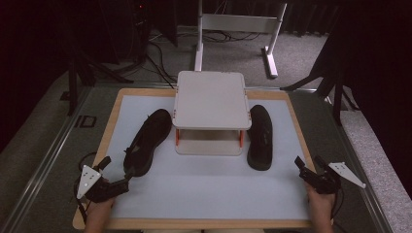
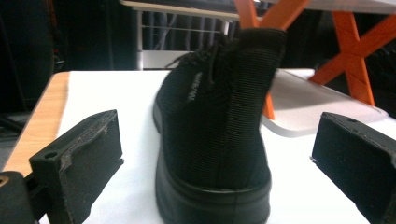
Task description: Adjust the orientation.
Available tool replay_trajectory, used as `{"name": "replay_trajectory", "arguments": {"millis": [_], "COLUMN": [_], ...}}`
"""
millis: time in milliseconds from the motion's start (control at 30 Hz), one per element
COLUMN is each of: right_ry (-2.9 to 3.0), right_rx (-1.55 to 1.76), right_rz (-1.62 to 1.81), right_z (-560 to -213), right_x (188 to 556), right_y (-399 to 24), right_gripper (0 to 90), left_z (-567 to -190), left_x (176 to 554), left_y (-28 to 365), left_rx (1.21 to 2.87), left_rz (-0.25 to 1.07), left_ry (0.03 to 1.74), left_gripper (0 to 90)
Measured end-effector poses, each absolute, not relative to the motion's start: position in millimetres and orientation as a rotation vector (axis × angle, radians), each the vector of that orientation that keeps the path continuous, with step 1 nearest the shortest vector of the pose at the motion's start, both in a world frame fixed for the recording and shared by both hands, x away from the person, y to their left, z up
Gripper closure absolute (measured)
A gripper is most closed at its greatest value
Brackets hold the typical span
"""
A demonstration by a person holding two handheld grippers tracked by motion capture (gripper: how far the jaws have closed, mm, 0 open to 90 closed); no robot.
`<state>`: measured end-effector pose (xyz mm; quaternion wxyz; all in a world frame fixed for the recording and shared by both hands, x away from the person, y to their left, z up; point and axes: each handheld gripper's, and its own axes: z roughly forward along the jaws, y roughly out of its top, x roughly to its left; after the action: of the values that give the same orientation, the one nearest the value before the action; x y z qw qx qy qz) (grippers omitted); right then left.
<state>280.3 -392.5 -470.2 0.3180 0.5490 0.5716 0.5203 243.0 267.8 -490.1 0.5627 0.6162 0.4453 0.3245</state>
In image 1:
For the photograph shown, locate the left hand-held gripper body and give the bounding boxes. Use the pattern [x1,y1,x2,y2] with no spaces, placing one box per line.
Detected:
[76,164,130,204]

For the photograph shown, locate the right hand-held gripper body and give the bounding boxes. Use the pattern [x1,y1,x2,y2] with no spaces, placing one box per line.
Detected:
[299,161,367,195]

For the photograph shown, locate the black shoe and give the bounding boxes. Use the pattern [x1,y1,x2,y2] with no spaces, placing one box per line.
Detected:
[246,104,274,172]
[122,108,173,178]

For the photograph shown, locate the white two-tier shoe rack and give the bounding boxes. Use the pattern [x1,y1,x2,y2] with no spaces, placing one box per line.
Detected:
[171,70,253,157]

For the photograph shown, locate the person's left hand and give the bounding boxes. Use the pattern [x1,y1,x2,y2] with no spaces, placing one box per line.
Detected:
[85,197,116,224]

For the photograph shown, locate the person's right hand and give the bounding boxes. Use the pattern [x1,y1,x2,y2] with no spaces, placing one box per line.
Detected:
[305,183,337,224]

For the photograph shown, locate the white table mat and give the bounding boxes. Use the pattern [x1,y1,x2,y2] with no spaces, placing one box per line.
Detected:
[105,94,310,221]

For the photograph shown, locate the black tripod stand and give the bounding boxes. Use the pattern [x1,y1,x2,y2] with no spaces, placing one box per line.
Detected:
[66,48,134,117]
[280,57,361,125]

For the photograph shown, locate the dark equipment with red light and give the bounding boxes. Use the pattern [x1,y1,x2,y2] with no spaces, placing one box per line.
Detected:
[127,0,154,64]

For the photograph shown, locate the right hand-held gripper cable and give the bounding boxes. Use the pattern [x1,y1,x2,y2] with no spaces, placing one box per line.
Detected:
[329,187,346,224]

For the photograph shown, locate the black floor cables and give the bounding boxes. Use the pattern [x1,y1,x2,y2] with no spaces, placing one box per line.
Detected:
[120,28,263,90]

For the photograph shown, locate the white desk frame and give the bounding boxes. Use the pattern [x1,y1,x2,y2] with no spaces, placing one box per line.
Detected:
[193,0,289,80]

